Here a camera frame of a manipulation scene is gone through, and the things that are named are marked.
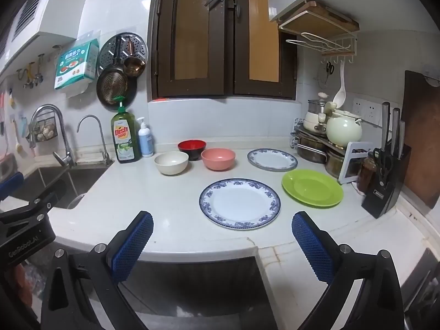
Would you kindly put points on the hanging dark frying pan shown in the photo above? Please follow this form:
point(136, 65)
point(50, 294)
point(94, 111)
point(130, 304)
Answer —
point(112, 82)

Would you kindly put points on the cream ceramic pot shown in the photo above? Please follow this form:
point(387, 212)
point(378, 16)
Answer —
point(344, 127)

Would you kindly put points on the large blue floral plate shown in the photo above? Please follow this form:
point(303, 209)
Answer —
point(239, 203)

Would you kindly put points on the tall chrome faucet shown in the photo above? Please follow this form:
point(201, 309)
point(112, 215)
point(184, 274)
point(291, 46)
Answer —
point(46, 129)

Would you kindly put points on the black scissors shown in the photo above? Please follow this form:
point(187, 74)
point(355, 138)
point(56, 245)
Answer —
point(329, 68)

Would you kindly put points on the red and black bowl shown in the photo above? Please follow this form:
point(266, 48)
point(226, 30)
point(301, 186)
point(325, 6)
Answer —
point(193, 148)

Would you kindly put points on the paper towel pack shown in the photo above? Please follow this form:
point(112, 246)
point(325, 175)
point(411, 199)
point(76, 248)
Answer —
point(76, 69)

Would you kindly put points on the chili sauce glass jar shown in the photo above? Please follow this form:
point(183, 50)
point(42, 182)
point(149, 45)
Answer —
point(366, 174)

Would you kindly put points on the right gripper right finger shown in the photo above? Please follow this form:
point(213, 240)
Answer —
point(378, 304)

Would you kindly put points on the copper small pan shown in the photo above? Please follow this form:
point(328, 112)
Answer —
point(133, 66)

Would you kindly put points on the black knife block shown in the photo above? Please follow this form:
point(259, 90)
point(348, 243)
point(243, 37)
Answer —
point(391, 161)

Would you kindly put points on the green dish soap bottle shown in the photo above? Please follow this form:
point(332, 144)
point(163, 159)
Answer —
point(124, 134)

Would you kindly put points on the steel pot lower right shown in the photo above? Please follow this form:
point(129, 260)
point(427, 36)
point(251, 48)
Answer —
point(334, 165)

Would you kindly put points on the wooden cutting board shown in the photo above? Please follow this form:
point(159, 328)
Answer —
point(421, 116)

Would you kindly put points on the small blue floral plate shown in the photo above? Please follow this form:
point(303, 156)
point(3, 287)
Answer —
point(270, 159)

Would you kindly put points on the green plastic plate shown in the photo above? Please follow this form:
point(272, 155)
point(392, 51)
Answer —
point(312, 188)

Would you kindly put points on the small cream lidded pot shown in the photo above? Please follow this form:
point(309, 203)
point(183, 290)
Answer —
point(315, 120)

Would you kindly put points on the pink bowl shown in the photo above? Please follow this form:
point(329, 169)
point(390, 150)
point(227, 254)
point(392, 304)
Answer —
point(217, 159)

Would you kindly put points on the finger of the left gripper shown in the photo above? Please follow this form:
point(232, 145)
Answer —
point(9, 186)

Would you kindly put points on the white ladle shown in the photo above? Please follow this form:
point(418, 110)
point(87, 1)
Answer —
point(340, 96)

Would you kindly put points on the cream white bowl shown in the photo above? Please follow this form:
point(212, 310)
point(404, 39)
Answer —
point(171, 163)

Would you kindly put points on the kitchen sink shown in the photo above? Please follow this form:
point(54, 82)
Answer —
point(69, 184)

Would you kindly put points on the steel pot lower left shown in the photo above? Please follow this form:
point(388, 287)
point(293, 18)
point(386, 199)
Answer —
point(310, 150)

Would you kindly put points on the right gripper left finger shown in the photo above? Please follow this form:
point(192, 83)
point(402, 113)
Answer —
point(66, 304)

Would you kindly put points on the steel pot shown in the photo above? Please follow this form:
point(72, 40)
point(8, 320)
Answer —
point(310, 150)
point(334, 165)

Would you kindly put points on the white hanging shelf rack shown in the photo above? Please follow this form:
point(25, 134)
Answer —
point(321, 28)

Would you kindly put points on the blue hand soap bottle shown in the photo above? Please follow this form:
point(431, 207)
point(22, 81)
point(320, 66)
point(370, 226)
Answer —
point(145, 138)

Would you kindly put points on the dark wooden window frame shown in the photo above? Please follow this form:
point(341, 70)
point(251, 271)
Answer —
point(219, 48)

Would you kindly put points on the white wall socket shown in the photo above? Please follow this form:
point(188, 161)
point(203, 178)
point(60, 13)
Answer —
point(369, 111)

